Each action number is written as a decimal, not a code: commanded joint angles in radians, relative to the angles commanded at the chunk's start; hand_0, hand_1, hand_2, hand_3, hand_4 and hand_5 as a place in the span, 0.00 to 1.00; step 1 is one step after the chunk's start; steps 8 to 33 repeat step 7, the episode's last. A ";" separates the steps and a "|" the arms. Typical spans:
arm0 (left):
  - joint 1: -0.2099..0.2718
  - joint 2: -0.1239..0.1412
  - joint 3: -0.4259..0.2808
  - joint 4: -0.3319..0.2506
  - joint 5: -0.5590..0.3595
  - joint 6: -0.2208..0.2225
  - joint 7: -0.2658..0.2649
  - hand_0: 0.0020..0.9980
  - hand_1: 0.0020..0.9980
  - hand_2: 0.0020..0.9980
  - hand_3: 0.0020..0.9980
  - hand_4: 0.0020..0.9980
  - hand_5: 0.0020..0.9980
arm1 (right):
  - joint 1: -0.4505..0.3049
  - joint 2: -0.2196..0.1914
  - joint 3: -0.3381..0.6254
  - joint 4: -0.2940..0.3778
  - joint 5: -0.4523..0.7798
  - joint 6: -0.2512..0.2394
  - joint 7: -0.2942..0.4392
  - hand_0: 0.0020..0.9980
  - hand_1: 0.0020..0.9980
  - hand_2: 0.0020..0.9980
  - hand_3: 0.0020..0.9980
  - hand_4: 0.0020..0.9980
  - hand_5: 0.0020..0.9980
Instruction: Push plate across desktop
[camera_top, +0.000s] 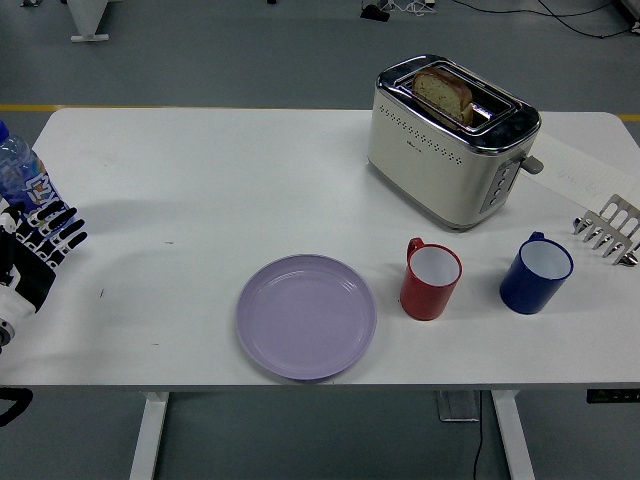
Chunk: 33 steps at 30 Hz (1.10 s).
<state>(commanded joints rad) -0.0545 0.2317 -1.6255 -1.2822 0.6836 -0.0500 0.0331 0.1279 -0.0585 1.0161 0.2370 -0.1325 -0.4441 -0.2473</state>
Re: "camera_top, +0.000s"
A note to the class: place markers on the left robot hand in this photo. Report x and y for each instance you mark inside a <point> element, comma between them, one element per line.
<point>35,270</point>

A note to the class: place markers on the purple round plate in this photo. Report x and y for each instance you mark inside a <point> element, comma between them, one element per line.
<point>306,317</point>

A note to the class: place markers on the grey floor plate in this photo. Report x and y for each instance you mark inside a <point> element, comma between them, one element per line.
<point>457,406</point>

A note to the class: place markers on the blue labelled drink bottle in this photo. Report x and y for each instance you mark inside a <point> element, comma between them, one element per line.
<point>20,170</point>

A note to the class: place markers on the white table leg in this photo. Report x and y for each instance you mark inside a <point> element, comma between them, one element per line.
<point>149,435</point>
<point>512,435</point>

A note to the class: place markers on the white furniture foot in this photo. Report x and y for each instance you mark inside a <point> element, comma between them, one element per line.
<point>90,20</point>

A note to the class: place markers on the red mug white inside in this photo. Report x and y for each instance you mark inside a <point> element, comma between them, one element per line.
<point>425,300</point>

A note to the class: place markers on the cream and chrome toaster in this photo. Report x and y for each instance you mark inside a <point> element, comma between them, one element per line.
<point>430,175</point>

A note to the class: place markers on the black floor device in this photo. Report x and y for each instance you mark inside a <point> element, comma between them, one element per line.
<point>375,13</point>

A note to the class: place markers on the brown bread slice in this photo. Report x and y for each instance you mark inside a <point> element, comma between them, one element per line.
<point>442,92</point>

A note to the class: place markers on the blue mug white inside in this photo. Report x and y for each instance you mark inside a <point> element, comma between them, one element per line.
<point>525,292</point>

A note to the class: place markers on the white paper sheet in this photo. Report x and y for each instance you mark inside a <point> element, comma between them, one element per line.
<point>575,165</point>

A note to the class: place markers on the silver metal toast rack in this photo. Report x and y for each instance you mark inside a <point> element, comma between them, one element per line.
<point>607,235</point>

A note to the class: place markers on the black table control panel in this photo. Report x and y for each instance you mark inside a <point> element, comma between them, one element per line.
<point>612,396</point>

